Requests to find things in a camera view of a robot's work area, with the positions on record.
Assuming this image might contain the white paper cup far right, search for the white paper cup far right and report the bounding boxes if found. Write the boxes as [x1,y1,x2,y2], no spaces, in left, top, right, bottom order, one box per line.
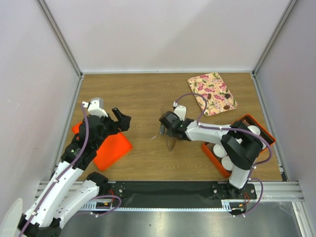
[260,139,267,150]

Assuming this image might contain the white paper cup near left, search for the white paper cup near left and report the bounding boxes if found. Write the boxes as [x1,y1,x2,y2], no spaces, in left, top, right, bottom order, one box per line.
[213,144,227,158]

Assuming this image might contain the white paper cup far left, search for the white paper cup far left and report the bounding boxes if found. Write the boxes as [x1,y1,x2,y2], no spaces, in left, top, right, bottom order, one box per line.
[247,125,261,136]

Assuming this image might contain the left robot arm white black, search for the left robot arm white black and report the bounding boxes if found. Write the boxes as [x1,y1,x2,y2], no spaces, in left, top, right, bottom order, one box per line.
[17,108,131,237]

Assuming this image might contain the orange compartment box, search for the orange compartment box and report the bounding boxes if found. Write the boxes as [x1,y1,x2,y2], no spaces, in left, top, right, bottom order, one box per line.
[201,114,276,178]

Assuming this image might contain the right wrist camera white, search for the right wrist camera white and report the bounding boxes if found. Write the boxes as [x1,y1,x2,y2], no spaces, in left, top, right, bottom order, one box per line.
[172,101,187,121]

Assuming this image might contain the white paper cup near right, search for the white paper cup near right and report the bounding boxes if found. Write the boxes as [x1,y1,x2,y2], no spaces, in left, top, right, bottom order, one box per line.
[221,156,234,171]

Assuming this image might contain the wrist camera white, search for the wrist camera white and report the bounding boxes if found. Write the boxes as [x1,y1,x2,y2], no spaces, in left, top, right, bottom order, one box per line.
[172,101,187,121]
[82,97,108,118]

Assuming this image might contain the floral tray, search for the floral tray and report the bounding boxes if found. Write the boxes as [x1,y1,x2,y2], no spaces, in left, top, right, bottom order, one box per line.
[188,72,238,116]

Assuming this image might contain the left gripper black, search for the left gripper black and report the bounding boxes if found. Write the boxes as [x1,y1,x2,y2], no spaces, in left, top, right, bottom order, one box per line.
[92,108,130,150]

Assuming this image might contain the metal tongs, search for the metal tongs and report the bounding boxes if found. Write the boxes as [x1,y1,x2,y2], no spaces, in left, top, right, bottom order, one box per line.
[159,123,177,152]

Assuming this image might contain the orange box lid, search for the orange box lid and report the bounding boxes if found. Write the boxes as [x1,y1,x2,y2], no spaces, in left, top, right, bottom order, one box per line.
[71,120,133,171]

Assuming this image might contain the white paper cup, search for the white paper cup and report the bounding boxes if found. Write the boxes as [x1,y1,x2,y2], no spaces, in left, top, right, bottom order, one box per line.
[260,139,267,150]
[247,125,261,136]
[213,144,227,158]
[221,156,234,171]

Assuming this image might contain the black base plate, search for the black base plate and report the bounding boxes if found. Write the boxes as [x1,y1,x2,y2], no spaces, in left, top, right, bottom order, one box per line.
[100,181,257,209]

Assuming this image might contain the white round object corner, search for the white round object corner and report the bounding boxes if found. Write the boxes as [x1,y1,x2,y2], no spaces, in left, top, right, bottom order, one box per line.
[0,198,23,237]

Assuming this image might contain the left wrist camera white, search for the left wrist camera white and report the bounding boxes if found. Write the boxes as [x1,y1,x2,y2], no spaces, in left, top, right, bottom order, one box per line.
[82,97,108,118]

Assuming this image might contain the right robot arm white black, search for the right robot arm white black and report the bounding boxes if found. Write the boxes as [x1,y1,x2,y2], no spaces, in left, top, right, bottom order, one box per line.
[159,111,263,198]

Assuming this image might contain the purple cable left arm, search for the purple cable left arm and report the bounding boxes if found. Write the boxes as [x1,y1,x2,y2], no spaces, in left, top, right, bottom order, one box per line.
[17,103,122,237]

